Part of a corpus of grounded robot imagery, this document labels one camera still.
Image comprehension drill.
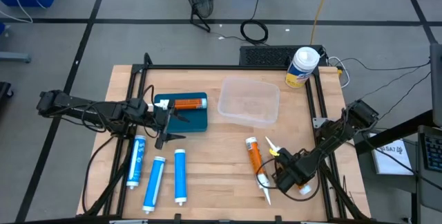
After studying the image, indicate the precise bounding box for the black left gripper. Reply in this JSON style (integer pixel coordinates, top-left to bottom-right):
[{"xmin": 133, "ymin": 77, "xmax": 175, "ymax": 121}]
[{"xmin": 151, "ymin": 103, "xmax": 190, "ymax": 150}]

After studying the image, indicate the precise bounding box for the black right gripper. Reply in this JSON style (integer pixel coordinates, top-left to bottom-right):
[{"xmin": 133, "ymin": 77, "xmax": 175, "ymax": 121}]
[{"xmin": 272, "ymin": 147, "xmax": 307, "ymax": 194}]

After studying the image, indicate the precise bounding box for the orange sealant tube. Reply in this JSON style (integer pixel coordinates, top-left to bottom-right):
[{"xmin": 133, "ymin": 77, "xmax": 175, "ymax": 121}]
[
  {"xmin": 245, "ymin": 136, "xmax": 272, "ymax": 206},
  {"xmin": 265, "ymin": 136, "xmax": 312, "ymax": 196},
  {"xmin": 153, "ymin": 97, "xmax": 209, "ymax": 111}
]

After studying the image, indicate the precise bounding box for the blue silicone tube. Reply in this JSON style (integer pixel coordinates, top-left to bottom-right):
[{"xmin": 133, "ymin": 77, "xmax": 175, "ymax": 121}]
[
  {"xmin": 173, "ymin": 149, "xmax": 188, "ymax": 207},
  {"xmin": 142, "ymin": 156, "xmax": 166, "ymax": 215},
  {"xmin": 126, "ymin": 135, "xmax": 146, "ymax": 190}
]

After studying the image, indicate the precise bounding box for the Lysol wipes canister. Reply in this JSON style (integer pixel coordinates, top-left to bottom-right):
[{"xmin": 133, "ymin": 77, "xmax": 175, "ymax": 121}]
[{"xmin": 285, "ymin": 46, "xmax": 321, "ymax": 89}]

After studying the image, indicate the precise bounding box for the teal plastic tray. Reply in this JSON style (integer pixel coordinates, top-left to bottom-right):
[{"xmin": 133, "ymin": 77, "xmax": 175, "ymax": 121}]
[{"xmin": 153, "ymin": 91, "xmax": 209, "ymax": 133}]

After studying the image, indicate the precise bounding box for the clear plastic container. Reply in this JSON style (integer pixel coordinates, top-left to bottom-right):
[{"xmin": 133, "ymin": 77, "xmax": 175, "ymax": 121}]
[{"xmin": 217, "ymin": 75, "xmax": 281, "ymax": 128}]

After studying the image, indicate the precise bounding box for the white paper sheet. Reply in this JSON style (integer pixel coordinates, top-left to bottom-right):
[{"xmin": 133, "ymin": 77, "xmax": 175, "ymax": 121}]
[{"xmin": 367, "ymin": 133, "xmax": 414, "ymax": 176}]

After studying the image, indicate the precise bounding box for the black keyboard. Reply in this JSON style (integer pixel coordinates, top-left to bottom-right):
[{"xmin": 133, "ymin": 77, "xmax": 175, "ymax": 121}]
[{"xmin": 239, "ymin": 45, "xmax": 328, "ymax": 67}]

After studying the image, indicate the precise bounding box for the black diagonal bar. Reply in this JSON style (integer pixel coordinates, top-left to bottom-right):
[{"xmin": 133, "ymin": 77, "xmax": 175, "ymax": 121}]
[{"xmin": 355, "ymin": 109, "xmax": 434, "ymax": 156}]

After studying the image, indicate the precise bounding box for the grey keyboard device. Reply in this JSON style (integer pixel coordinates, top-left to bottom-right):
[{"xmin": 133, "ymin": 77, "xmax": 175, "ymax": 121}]
[{"xmin": 416, "ymin": 124, "xmax": 442, "ymax": 214}]

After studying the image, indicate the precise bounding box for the grey monitor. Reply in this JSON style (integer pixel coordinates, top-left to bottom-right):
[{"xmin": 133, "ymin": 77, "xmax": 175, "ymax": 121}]
[{"xmin": 430, "ymin": 43, "xmax": 442, "ymax": 128}]

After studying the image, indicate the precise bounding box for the black object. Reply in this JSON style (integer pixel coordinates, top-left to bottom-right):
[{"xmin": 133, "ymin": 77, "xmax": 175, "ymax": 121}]
[{"xmin": 0, "ymin": 81, "xmax": 14, "ymax": 114}]

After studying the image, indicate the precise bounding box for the grey table foot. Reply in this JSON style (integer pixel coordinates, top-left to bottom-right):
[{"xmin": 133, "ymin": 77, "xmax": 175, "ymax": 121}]
[{"xmin": 0, "ymin": 51, "xmax": 32, "ymax": 64}]

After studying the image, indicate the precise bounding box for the black aluminium table frame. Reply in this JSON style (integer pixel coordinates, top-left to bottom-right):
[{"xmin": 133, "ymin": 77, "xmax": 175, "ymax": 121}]
[{"xmin": 82, "ymin": 53, "xmax": 372, "ymax": 222}]

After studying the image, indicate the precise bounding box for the white cable loop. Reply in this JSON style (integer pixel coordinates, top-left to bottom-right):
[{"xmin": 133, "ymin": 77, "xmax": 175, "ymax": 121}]
[{"xmin": 327, "ymin": 56, "xmax": 351, "ymax": 89}]

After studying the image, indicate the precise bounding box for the coiled black cable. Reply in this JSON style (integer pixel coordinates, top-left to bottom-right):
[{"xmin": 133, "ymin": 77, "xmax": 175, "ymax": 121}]
[{"xmin": 240, "ymin": 0, "xmax": 269, "ymax": 45}]

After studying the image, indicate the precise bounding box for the yellow cable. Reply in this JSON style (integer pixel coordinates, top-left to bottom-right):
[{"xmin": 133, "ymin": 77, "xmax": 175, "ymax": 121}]
[{"xmin": 309, "ymin": 0, "xmax": 336, "ymax": 45}]

